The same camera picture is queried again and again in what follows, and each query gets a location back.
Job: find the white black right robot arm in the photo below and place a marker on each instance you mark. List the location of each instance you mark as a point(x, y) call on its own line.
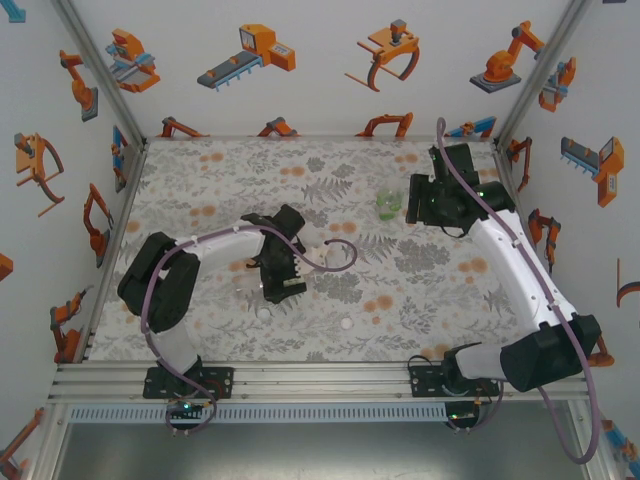
point(525, 280)

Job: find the white bottle cap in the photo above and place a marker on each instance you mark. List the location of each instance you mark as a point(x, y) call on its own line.
point(263, 314)
point(345, 324)

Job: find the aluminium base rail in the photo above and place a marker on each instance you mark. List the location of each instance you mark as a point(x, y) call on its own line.
point(320, 382)

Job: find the aluminium corner post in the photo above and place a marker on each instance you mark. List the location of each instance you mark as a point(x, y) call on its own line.
point(105, 75)
point(539, 75)

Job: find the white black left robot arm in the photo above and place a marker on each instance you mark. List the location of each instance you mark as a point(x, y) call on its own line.
point(225, 250)

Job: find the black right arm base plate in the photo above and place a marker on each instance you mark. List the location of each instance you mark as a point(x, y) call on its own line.
point(419, 385)

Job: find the aluminium table side rail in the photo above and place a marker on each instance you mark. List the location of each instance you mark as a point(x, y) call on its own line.
point(124, 210)
point(507, 165)

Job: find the beige label plastic bottle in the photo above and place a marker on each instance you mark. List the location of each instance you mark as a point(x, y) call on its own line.
point(292, 283)

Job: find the floral patterned table cloth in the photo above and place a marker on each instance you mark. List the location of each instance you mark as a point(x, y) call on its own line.
point(320, 340)

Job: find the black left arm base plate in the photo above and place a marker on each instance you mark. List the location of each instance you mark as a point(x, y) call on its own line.
point(225, 382)

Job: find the aluminium table back rail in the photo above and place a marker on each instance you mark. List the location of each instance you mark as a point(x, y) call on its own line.
point(325, 137)

